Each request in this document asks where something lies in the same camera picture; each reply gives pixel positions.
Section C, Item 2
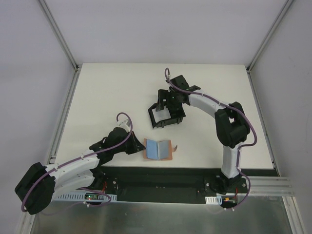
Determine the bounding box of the black card dispenser box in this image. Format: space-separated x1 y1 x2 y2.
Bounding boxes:
148 102 186 128

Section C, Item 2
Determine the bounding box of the brown leather card holder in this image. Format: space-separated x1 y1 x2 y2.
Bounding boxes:
143 138 178 161

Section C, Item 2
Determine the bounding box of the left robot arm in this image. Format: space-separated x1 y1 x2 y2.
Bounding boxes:
15 127 145 215

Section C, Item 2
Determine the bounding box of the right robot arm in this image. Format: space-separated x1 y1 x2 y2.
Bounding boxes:
148 70 251 195

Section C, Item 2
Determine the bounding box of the white cards stack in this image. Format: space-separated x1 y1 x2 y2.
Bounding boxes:
152 108 171 123

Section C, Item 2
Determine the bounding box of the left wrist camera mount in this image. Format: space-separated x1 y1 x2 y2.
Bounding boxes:
117 119 132 132

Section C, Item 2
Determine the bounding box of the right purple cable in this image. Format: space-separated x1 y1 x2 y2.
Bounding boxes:
164 67 258 210

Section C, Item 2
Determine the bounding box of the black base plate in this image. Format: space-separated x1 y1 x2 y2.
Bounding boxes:
75 167 253 203

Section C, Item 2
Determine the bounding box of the right aluminium frame post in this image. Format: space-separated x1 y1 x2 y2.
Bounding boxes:
246 0 295 74

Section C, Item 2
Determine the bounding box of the aluminium frame post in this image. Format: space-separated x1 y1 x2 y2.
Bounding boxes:
246 0 295 74
37 0 79 71

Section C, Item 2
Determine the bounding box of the left white cable duct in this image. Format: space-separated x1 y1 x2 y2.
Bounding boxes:
54 191 117 202

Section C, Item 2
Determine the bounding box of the white cable duct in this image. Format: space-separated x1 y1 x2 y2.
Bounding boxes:
205 196 222 205
54 191 117 202

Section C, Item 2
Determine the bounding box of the right white cable duct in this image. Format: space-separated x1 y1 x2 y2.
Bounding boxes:
205 196 222 205

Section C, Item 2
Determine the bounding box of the aluminium rail right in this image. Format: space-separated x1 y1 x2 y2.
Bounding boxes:
250 176 294 196

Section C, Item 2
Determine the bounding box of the left aluminium frame post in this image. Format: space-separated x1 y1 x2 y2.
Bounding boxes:
37 0 79 71

